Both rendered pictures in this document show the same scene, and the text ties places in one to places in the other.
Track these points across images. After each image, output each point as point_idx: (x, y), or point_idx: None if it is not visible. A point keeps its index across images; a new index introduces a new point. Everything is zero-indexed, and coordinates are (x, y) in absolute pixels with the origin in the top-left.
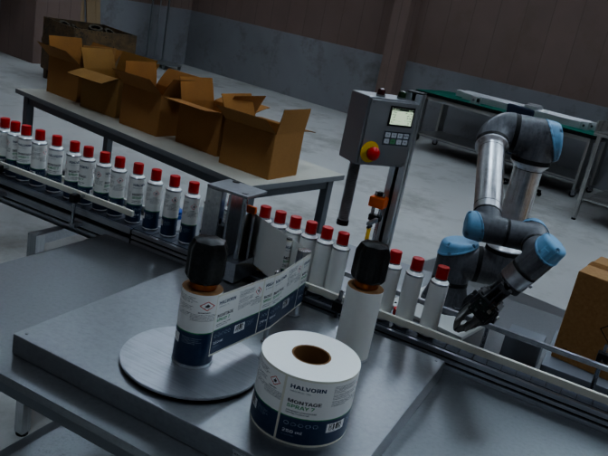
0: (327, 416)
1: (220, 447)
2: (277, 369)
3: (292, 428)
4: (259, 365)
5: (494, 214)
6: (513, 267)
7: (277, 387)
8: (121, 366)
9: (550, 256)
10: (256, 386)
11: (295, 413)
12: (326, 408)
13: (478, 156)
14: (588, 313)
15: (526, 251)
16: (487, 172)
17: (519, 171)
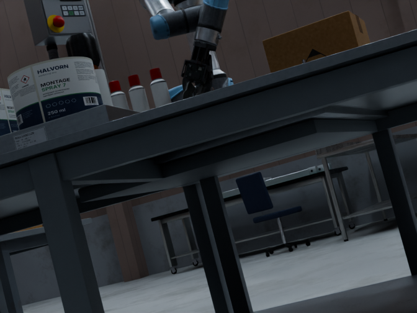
0: (79, 89)
1: (2, 143)
2: (22, 69)
3: (56, 108)
4: (11, 91)
5: (169, 11)
6: (198, 27)
7: (28, 83)
8: None
9: (217, 0)
10: (16, 108)
11: (51, 93)
12: (74, 81)
13: (144, 4)
14: (286, 66)
15: (200, 12)
16: (153, 0)
17: None
